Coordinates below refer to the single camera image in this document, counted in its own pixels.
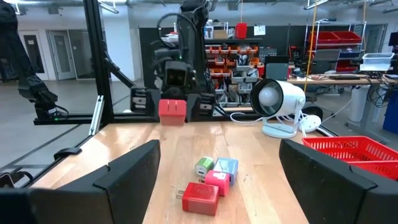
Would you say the shelf with orange bins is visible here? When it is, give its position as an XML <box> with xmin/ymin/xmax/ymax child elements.
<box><xmin>203</xmin><ymin>37</ymin><xmax>265</xmax><ymax>108</ymax></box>

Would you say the white round cable puck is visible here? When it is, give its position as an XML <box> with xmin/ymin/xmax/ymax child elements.
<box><xmin>298</xmin><ymin>114</ymin><xmax>322</xmax><ymax>134</ymax></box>

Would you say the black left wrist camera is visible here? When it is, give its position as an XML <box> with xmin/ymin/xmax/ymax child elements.
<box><xmin>164</xmin><ymin>60</ymin><xmax>190</xmax><ymax>88</ymax></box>

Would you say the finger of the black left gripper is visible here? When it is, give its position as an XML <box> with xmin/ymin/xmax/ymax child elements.
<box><xmin>130</xmin><ymin>88</ymin><xmax>161</xmax><ymax>114</ymax></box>
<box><xmin>186</xmin><ymin>93</ymin><xmax>216</xmax><ymax>123</ymax></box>

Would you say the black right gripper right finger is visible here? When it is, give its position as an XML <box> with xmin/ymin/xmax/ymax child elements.
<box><xmin>279</xmin><ymin>139</ymin><xmax>398</xmax><ymax>224</ymax></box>

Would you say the red plastic slotted basket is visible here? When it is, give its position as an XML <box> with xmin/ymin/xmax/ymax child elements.
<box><xmin>346</xmin><ymin>160</ymin><xmax>398</xmax><ymax>182</ymax></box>
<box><xmin>301</xmin><ymin>136</ymin><xmax>398</xmax><ymax>164</ymax></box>

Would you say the small red wall charger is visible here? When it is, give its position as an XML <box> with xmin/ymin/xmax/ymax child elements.
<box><xmin>203</xmin><ymin>169</ymin><xmax>231</xmax><ymax>197</ymax></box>

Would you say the rack with red bins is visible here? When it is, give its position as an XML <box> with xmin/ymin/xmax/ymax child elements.
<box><xmin>304</xmin><ymin>21</ymin><xmax>368</xmax><ymax>75</ymax></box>

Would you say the black aluminium table frame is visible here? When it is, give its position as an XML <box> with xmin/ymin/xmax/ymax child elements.
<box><xmin>0</xmin><ymin>0</ymin><xmax>340</xmax><ymax>189</ymax></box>

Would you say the blue bin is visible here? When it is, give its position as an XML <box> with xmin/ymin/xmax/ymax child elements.
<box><xmin>382</xmin><ymin>90</ymin><xmax>398</xmax><ymax>135</ymax></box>

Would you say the clear plastic bin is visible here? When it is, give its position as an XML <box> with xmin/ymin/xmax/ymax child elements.
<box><xmin>359</xmin><ymin>52</ymin><xmax>396</xmax><ymax>72</ymax></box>

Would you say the silver metal bracket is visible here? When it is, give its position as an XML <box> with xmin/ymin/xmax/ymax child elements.
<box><xmin>88</xmin><ymin>95</ymin><xmax>105</xmax><ymax>136</ymax></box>

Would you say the wooden workbench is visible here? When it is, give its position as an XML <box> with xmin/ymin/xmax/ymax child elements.
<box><xmin>287</xmin><ymin>73</ymin><xmax>398</xmax><ymax>88</ymax></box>

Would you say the green wall charger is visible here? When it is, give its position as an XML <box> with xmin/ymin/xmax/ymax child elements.
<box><xmin>194</xmin><ymin>156</ymin><xmax>215</xmax><ymax>178</ymax></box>

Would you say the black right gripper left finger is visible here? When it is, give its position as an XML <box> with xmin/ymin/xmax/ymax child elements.
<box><xmin>30</xmin><ymin>139</ymin><xmax>161</xmax><ymax>224</ymax></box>

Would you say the grey computer case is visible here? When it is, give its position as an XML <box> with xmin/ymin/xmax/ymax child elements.
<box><xmin>265</xmin><ymin>55</ymin><xmax>290</xmax><ymax>82</ymax></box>

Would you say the white waste bin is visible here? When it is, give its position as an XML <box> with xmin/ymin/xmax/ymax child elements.
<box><xmin>348</xmin><ymin>85</ymin><xmax>371</xmax><ymax>123</ymax></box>

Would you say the yellow cable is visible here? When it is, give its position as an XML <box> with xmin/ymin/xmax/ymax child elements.
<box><xmin>303</xmin><ymin>0</ymin><xmax>318</xmax><ymax>94</ymax></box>

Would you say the light blue wall charger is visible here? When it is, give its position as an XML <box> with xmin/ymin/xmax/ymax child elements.
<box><xmin>213</xmin><ymin>157</ymin><xmax>239</xmax><ymax>187</ymax></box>

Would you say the small red bin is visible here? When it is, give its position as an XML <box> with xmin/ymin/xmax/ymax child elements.
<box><xmin>234</xmin><ymin>22</ymin><xmax>248</xmax><ymax>40</ymax></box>

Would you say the red cube wall charger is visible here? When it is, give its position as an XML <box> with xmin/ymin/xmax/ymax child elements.
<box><xmin>158</xmin><ymin>99</ymin><xmax>187</xmax><ymax>126</ymax></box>
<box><xmin>176</xmin><ymin>182</ymin><xmax>220</xmax><ymax>217</ymax></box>

